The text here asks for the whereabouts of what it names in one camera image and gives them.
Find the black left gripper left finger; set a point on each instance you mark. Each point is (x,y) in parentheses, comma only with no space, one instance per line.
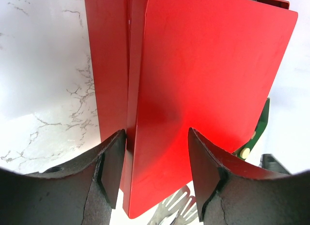
(81,191)

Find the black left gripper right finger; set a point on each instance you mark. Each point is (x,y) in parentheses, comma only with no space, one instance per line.
(230,191)

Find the metal tongs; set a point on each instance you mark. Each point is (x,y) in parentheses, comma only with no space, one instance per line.
(181,203)

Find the red box lid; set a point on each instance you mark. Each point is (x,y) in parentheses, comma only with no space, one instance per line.
(203,64)

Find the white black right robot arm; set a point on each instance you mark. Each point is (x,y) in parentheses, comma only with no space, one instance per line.
(269,162)

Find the cream oval chocolate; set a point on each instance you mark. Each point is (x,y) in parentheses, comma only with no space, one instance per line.
(244,153)

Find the red chocolate box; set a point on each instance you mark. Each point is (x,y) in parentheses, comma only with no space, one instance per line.
(110,52)

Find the dark green tray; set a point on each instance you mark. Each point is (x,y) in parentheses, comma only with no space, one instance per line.
(260,128)

